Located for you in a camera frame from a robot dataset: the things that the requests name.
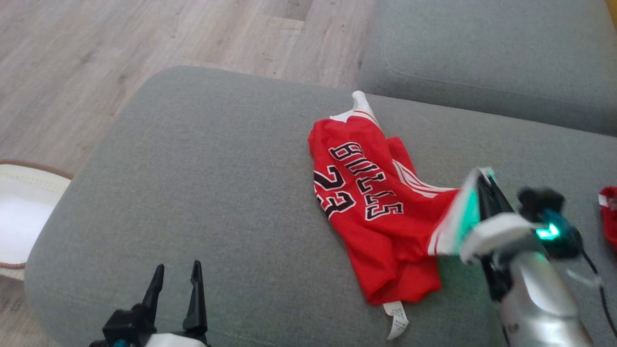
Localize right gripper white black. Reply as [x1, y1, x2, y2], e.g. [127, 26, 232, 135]
[459, 173, 544, 302]

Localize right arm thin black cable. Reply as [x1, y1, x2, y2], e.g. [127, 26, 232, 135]
[566, 248, 617, 339]

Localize small grey sofa cushion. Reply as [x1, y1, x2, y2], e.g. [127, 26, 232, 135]
[358, 0, 617, 136]

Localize white laundry basket brown rim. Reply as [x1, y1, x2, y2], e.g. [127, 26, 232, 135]
[0, 160, 74, 281]

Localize large grey sofa seat cushion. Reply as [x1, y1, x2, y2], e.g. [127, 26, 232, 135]
[24, 66, 617, 347]

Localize red Bulls 23 jersey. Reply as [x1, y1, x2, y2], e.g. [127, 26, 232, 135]
[308, 90, 483, 341]

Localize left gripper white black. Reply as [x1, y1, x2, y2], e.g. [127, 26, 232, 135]
[89, 260, 211, 347]

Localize red shorts with white waistband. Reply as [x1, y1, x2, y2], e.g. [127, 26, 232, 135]
[598, 186, 617, 251]

